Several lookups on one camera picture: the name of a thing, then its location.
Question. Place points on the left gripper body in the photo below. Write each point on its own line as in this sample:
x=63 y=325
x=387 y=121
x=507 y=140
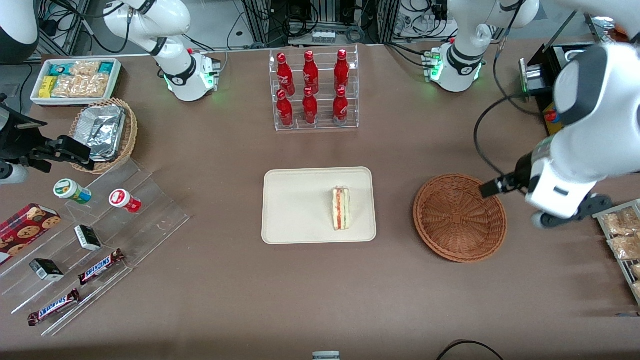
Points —
x=521 y=174

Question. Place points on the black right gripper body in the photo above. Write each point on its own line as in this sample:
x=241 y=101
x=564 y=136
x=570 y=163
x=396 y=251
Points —
x=14 y=141

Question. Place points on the triangular sandwich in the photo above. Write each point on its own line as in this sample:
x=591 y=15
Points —
x=341 y=210

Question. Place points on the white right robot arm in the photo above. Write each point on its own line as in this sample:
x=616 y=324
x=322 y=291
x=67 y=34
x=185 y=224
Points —
x=175 y=30

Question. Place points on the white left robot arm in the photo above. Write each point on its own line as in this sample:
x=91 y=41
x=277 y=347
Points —
x=615 y=125

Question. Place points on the brown round wicker basket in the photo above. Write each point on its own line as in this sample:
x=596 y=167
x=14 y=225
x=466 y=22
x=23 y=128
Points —
x=455 y=220

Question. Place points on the light tan wicker basket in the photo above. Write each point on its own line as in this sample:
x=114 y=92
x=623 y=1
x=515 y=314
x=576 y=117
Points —
x=131 y=132

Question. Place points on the cream plastic tray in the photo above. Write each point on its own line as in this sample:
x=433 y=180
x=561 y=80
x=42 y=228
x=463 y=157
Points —
x=300 y=205

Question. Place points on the silver foil container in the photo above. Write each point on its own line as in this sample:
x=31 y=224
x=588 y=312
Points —
x=102 y=130

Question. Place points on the green lid yogurt cup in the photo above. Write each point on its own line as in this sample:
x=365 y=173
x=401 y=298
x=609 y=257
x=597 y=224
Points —
x=70 y=190

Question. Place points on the yellow snack packet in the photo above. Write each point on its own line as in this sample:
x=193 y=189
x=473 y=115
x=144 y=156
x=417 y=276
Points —
x=47 y=87

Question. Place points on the large clear cracker bag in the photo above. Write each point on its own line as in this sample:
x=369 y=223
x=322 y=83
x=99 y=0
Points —
x=82 y=86

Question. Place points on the red lid yogurt cup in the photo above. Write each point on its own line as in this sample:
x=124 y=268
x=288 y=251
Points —
x=122 y=199

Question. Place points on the red cookie box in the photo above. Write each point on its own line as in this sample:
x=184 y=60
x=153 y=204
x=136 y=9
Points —
x=25 y=230

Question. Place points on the clear bag of crackers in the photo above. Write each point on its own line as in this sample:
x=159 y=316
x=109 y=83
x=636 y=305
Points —
x=625 y=224
x=637 y=290
x=636 y=271
x=625 y=247

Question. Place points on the white plastic snack bin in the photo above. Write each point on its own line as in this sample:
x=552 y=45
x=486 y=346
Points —
x=117 y=80

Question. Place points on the teal snack packet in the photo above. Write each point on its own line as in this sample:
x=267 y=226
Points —
x=61 y=69
x=106 y=67

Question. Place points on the small clear cracker bag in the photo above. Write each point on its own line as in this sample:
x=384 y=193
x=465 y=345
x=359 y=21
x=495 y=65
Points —
x=85 y=68

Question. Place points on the small black box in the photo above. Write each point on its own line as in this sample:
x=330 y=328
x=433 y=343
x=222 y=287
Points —
x=87 y=238
x=46 y=270

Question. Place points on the clear acrylic step riser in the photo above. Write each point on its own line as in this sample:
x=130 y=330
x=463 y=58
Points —
x=155 y=210
x=30 y=295

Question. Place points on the black appliance box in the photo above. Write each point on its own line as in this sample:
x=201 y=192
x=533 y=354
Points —
x=537 y=75

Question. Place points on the brown Snickers bar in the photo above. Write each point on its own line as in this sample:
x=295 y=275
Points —
x=54 y=307
x=100 y=267

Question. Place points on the red aluminium bottle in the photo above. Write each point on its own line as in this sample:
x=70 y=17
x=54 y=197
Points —
x=310 y=72
x=284 y=72
x=284 y=110
x=341 y=70
x=310 y=107
x=340 y=106

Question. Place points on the clear acrylic bottle rack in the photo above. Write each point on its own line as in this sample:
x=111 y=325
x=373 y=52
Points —
x=325 y=122

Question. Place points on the white power strip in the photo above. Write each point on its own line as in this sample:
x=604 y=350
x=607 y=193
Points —
x=324 y=36

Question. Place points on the small grey device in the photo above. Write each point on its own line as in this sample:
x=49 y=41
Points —
x=326 y=355

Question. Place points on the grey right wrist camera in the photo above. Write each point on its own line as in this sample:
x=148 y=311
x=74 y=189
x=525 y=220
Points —
x=12 y=174

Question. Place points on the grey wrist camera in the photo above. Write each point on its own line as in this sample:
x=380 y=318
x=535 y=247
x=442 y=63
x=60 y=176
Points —
x=585 y=207
x=12 y=174

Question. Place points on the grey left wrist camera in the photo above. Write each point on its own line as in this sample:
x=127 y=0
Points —
x=585 y=207

